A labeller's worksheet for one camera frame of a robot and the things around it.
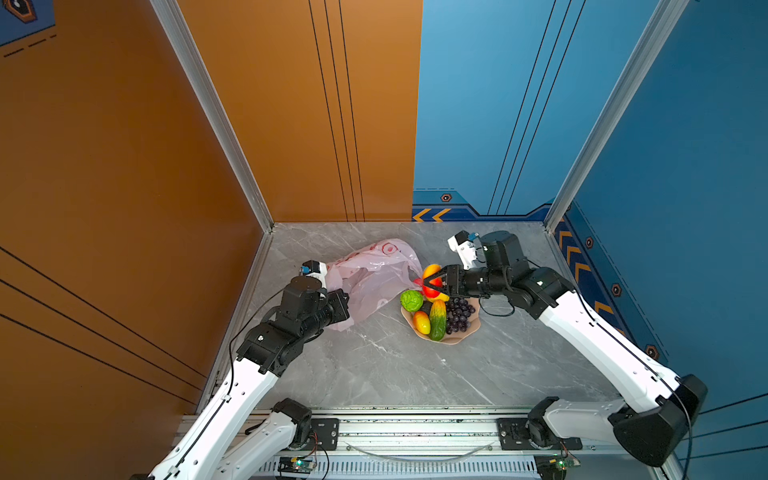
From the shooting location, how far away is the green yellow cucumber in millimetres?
848

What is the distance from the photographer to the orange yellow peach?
0.86m

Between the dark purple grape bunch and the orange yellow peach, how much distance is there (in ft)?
0.20

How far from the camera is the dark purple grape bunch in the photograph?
34.8 inches

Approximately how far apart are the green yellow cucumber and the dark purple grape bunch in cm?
2
